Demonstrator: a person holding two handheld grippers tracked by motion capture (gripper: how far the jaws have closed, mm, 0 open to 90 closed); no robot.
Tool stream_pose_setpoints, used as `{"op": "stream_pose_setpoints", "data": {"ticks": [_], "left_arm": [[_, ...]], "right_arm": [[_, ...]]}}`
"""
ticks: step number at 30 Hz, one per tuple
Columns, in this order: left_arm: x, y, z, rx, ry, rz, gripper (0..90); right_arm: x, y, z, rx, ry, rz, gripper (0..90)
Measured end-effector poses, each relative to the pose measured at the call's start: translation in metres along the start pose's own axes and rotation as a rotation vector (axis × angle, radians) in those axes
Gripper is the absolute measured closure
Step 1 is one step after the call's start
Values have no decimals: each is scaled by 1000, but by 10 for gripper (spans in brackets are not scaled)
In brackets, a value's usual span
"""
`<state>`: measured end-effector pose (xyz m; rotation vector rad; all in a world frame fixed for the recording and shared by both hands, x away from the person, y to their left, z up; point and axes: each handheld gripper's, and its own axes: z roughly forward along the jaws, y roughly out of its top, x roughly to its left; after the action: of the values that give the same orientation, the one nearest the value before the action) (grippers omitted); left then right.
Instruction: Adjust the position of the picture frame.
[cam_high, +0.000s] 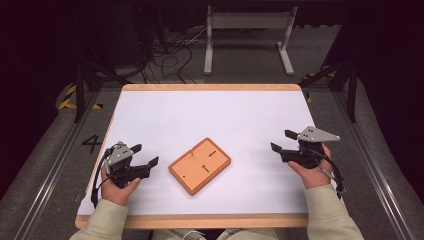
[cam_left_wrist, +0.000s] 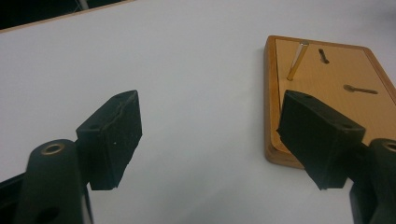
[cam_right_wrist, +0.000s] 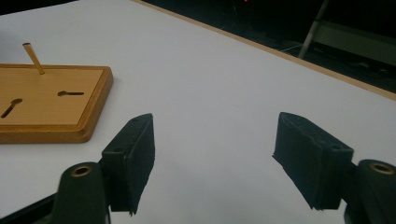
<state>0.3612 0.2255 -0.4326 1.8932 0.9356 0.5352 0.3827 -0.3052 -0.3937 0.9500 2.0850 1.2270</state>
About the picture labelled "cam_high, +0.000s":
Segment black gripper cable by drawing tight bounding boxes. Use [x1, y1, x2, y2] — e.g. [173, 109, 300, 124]
[309, 148, 348, 200]
[90, 148, 113, 208]

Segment black metal stand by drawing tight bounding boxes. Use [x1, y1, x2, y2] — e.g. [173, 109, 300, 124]
[71, 49, 133, 124]
[298, 59, 359, 124]

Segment tangle of black floor cables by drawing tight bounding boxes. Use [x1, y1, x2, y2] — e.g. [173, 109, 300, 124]
[133, 28, 214, 84]

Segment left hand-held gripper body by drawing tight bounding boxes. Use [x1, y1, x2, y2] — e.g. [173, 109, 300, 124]
[105, 141, 151, 189]

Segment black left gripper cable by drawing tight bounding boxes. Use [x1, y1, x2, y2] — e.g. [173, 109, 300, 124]
[90, 148, 113, 208]

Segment person's right hand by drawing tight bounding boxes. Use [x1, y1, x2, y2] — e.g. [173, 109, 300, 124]
[287, 143, 335, 190]

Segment white cord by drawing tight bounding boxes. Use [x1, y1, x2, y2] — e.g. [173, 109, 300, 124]
[181, 229, 206, 240]

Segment person's lap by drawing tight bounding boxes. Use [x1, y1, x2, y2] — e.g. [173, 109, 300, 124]
[151, 227, 291, 240]

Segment person's left hand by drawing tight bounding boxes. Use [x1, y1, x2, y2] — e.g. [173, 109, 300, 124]
[100, 163, 142, 207]

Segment white table sheet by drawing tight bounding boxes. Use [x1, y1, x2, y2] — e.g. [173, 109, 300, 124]
[77, 90, 338, 217]

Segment orange wooden picture frame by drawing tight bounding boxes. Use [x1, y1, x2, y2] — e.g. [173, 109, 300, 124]
[167, 136, 232, 197]

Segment grey metal stand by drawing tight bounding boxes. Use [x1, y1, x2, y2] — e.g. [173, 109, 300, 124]
[203, 4, 299, 77]

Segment black floor tape mark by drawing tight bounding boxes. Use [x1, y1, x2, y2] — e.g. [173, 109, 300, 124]
[80, 133, 103, 155]

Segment aluminium floor rail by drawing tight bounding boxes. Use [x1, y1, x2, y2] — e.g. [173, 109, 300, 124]
[13, 89, 101, 240]
[333, 89, 418, 240]

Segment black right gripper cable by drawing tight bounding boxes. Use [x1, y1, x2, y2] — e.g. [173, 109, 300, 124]
[309, 148, 348, 200]

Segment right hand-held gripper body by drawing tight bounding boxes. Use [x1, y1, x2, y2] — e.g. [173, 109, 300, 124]
[280, 125, 341, 170]

